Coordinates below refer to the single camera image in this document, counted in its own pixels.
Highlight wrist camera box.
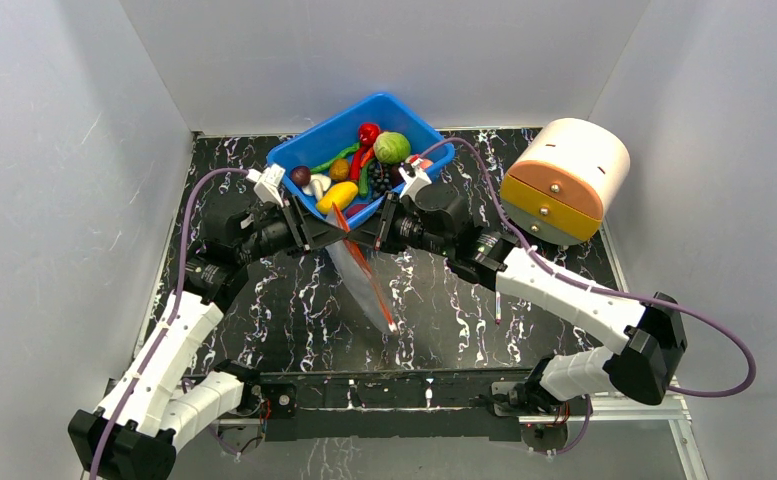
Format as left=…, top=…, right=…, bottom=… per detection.
left=253, top=164, right=286, bottom=207
left=400, top=157, right=432, bottom=200

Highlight white toy mushroom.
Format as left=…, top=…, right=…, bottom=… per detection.
left=302, top=174, right=333, bottom=201

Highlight dark red toy onion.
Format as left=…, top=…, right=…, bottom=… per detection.
left=289, top=166, right=312, bottom=188

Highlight green toy bean pod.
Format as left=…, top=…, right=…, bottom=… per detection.
left=310, top=142, right=360, bottom=174

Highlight brown toy potato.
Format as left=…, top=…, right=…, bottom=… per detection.
left=328, top=158, right=350, bottom=182

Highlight round drawer box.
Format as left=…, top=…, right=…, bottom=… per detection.
left=500, top=118, right=631, bottom=246

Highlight clear zip top bag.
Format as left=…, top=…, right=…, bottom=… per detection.
left=326, top=238, right=398, bottom=335

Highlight green toy cabbage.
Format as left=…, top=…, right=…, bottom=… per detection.
left=373, top=131, right=412, bottom=165

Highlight pink marker pen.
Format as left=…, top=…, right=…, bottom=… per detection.
left=494, top=291, right=502, bottom=326

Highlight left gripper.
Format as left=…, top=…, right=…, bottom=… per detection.
left=237, top=196, right=347, bottom=265

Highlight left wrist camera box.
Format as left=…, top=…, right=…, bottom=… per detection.
left=253, top=164, right=286, bottom=207

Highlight dark toy grapes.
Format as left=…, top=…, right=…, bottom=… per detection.
left=368, top=160, right=393, bottom=200

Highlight green toy cucumber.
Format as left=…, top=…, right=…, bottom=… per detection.
left=358, top=161, right=372, bottom=199

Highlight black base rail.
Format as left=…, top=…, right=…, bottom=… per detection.
left=162, top=367, right=628, bottom=445

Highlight purple toy sweet potato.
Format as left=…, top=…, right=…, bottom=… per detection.
left=344, top=204, right=367, bottom=218

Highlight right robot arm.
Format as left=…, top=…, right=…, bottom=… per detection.
left=348, top=184, right=687, bottom=415

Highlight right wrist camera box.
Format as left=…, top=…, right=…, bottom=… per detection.
left=400, top=157, right=432, bottom=200

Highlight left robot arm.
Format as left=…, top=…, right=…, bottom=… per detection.
left=68, top=199, right=348, bottom=479

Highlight dark toy plum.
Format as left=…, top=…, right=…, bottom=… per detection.
left=389, top=164, right=404, bottom=188

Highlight blue plastic bin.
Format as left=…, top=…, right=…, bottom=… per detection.
left=267, top=93, right=443, bottom=229

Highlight yellow toy mango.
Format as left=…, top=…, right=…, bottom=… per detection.
left=316, top=181, right=359, bottom=215

